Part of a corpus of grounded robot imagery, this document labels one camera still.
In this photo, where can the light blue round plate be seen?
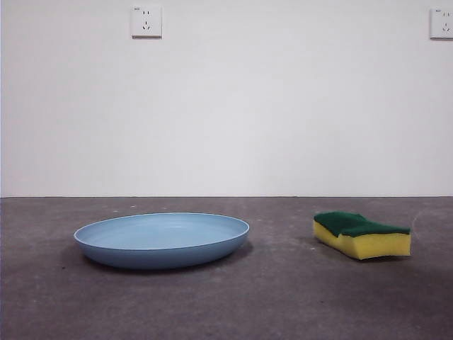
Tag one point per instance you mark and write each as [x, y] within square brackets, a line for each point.
[163, 249]

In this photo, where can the yellow sponge with green scourer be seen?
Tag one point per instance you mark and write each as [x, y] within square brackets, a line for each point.
[375, 248]

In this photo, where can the white wall socket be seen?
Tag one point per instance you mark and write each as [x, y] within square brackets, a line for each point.
[147, 22]
[442, 23]

